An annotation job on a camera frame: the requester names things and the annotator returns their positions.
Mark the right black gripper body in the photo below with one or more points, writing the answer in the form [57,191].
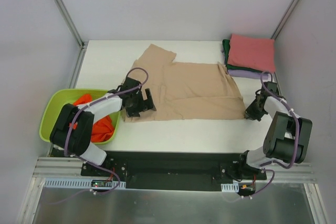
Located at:
[255,107]

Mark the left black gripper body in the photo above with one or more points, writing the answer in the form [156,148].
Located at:
[142,102]

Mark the beige t shirt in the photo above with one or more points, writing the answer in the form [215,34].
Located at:
[185,90]

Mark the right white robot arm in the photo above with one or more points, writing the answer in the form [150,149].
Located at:
[287,138]

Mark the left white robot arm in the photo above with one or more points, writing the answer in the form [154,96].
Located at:
[74,127]

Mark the folded lavender t shirt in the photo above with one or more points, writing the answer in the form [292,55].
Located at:
[249,74]

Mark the orange t shirt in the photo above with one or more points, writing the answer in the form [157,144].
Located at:
[103,129]

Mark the folded red t shirt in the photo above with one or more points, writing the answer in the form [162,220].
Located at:
[271,52]

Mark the folded dark green t shirt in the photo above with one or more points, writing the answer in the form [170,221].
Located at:
[227,51]

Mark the green plastic basin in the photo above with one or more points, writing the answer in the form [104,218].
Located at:
[55,104]

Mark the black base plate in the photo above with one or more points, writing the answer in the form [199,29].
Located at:
[180,171]

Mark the right white cable duct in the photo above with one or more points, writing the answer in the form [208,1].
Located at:
[230,188]

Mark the white cable duct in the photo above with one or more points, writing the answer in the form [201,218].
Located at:
[230,188]
[75,183]

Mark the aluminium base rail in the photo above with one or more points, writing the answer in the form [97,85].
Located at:
[60,167]

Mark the left white cable duct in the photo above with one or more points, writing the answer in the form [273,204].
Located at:
[75,183]

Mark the right aluminium frame post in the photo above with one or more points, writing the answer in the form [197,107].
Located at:
[284,19]

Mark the aluminium frame post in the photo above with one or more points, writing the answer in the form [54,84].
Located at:
[284,19]
[70,23]

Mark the left aluminium frame post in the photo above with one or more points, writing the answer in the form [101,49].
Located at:
[70,23]

